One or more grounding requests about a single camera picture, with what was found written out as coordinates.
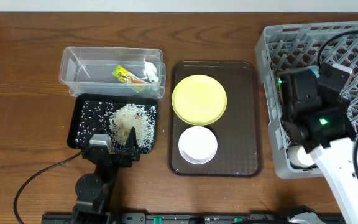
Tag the white bowl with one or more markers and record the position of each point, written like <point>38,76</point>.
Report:
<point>197,145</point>

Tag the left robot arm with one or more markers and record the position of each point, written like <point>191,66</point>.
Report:
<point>94,190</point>

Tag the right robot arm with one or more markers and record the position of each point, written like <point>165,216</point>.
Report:
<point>315,117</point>

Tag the grey dishwasher rack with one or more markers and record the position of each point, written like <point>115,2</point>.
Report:
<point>282,47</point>

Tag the white tissue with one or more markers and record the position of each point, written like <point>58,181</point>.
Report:
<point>150,70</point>

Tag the clear plastic bin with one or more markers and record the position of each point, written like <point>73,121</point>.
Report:
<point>89,70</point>

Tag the green snack wrapper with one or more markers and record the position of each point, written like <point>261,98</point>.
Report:
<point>126,76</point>

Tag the pale green cup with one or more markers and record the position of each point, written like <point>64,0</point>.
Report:
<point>299,158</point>

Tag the food scraps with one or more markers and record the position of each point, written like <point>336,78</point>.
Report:
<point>116,120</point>

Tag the yellow plate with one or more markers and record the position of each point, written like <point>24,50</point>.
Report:
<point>199,100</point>

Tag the black plastic bin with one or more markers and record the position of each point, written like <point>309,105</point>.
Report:
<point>102,98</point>

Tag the blue bowl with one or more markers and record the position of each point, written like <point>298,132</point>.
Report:
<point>315,70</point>

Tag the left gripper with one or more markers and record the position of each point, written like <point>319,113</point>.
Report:
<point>114,154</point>

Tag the brown plastic tray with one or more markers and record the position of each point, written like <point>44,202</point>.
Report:
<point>239,152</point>

